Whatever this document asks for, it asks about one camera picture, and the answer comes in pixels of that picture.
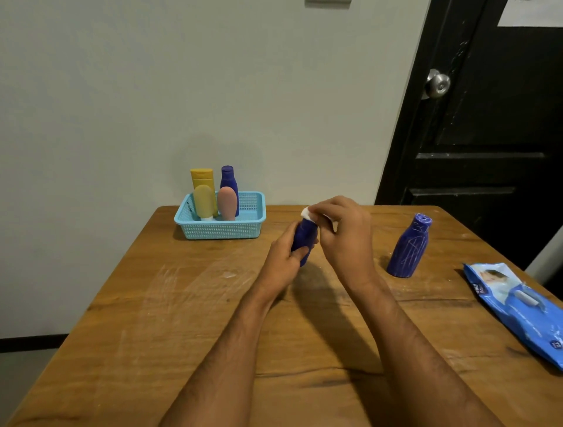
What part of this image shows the black open door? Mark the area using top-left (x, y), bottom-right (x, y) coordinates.
top-left (545, 272), bottom-right (563, 303)

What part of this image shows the wooden table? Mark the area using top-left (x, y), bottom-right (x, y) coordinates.
top-left (6, 205), bottom-right (563, 427)

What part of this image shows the person's left forearm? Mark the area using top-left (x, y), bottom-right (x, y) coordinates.
top-left (158, 290), bottom-right (282, 427)

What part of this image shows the small blue patterned bottle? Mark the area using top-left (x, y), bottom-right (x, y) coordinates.
top-left (219, 165), bottom-right (240, 218)

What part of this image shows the blue plastic basket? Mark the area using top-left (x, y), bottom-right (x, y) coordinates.
top-left (174, 191), bottom-right (267, 241)

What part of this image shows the peach pink bottle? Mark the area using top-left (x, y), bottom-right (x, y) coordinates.
top-left (216, 186), bottom-right (238, 222)

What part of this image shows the person's left hand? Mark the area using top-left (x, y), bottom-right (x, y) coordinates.
top-left (253, 219), bottom-right (318, 305)

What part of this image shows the white paper sheet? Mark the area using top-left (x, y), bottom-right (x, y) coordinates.
top-left (497, 0), bottom-right (563, 28)

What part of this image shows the pale yellow rounded bottle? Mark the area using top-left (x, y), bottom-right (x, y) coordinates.
top-left (193, 184), bottom-right (215, 221)

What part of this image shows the silver door knob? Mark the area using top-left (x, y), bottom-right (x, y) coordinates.
top-left (422, 68), bottom-right (452, 101)

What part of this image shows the person's right hand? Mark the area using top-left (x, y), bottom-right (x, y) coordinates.
top-left (307, 195), bottom-right (380, 296)

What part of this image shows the black panel door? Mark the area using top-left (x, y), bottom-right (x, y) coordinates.
top-left (375, 0), bottom-right (563, 272)

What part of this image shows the yellow capped bottle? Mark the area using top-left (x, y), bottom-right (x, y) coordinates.
top-left (189, 168), bottom-right (218, 217)

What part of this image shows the blue wet wipes pack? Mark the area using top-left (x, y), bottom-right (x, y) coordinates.
top-left (463, 262), bottom-right (563, 371)

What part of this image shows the person's right forearm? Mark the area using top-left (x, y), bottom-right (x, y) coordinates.
top-left (347, 281), bottom-right (504, 427)

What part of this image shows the white wipe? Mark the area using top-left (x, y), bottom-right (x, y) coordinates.
top-left (300, 206), bottom-right (334, 224)

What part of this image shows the black baseboard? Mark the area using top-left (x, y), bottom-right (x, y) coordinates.
top-left (0, 333), bottom-right (69, 354)

